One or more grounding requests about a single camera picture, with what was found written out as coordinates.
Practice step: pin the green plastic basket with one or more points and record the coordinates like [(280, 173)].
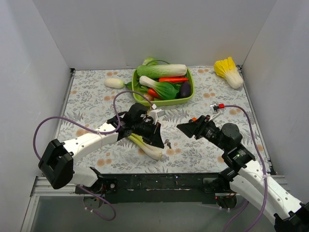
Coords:
[(141, 100)]

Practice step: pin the orange black padlock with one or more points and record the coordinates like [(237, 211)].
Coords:
[(192, 120)]

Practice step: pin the white radish toy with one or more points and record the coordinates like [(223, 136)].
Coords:
[(117, 83)]

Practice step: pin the green napa cabbage toy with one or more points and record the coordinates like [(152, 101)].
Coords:
[(158, 71)]

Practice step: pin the light green leaf toy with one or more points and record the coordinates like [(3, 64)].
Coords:
[(150, 61)]

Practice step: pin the yellow white cabbage toy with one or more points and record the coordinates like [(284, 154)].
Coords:
[(227, 70)]

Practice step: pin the bok choy toy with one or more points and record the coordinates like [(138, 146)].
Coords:
[(165, 90)]

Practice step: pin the small red chili toy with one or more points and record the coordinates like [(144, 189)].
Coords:
[(153, 93)]

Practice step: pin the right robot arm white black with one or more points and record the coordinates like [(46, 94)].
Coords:
[(247, 177)]

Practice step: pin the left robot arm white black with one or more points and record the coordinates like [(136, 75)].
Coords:
[(58, 162)]

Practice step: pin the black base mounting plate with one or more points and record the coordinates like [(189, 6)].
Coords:
[(205, 188)]

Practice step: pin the aluminium frame rail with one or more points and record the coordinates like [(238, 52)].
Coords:
[(42, 187)]

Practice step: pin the beige mushroom toy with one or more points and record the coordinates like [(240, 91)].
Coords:
[(149, 97)]

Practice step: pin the celery stalk toy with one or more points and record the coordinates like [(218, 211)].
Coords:
[(150, 150)]

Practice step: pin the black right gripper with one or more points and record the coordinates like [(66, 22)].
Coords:
[(199, 128)]

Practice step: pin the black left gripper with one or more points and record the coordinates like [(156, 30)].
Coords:
[(153, 134)]

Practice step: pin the purple eggplant toy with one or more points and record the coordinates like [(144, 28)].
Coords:
[(185, 90)]

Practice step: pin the floral patterned table mat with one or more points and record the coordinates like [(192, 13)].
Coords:
[(91, 103)]

